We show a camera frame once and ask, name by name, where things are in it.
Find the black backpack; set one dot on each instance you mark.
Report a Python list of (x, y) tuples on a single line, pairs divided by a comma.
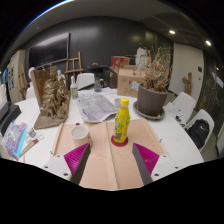
[(198, 131)]

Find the white chair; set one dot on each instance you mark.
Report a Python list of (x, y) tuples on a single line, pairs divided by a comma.
[(206, 116), (85, 80), (185, 101), (30, 92)]

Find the beige cabinet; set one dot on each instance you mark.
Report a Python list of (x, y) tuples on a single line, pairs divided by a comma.
[(16, 75)]

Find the wooden wall figure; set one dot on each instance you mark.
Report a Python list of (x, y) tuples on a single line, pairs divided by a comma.
[(187, 83)]

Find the red box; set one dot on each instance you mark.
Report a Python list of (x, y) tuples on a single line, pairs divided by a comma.
[(119, 62)]

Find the small white cup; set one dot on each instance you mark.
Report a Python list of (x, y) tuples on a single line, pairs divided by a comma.
[(117, 101)]

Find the light wooden drawing board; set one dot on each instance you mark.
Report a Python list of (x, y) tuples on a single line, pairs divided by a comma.
[(106, 160)]

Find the printed paper sheet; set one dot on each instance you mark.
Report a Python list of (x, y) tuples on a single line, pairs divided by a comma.
[(96, 106)]

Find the black wall screen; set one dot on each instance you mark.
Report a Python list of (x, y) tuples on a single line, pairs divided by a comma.
[(50, 50)]

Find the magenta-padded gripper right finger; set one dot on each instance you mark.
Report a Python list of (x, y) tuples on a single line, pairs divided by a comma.
[(146, 158)]

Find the beige cup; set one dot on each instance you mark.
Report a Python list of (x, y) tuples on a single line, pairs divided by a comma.
[(80, 135)]

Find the white bottle with green label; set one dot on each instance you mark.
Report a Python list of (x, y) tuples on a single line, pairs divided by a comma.
[(74, 90)]

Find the brown cardboard box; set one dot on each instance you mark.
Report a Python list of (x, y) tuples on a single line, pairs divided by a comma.
[(128, 81)]

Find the glass jug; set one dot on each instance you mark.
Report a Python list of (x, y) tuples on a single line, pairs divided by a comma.
[(98, 85)]

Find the white plaster bust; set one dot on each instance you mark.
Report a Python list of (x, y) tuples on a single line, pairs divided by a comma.
[(61, 77), (31, 73)]

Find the flat round red coaster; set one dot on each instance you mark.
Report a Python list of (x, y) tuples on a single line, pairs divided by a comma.
[(115, 143)]

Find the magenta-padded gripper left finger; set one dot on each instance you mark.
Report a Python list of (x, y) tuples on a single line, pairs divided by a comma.
[(78, 157)]

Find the yellow drink bottle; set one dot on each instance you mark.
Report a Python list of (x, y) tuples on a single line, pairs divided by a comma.
[(121, 123)]

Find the grey plant saucer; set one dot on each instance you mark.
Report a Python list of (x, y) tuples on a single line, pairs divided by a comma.
[(148, 116)]

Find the wooden paint brush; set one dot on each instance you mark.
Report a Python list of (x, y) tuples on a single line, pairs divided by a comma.
[(31, 145)]

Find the small paint jar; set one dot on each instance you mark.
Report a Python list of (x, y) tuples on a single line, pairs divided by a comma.
[(31, 132)]

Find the wooden easel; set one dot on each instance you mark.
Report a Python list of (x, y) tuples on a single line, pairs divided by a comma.
[(74, 70)]

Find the ceiling spot light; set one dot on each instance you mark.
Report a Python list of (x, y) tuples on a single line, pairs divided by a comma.
[(208, 43), (172, 32)]

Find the dried plant in grey pot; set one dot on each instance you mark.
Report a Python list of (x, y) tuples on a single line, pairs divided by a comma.
[(151, 100)]

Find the colourful book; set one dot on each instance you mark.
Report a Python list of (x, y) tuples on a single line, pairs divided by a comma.
[(15, 138)]

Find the brown wooden tree sculpture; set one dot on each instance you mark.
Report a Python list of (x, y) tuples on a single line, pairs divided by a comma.
[(55, 96)]

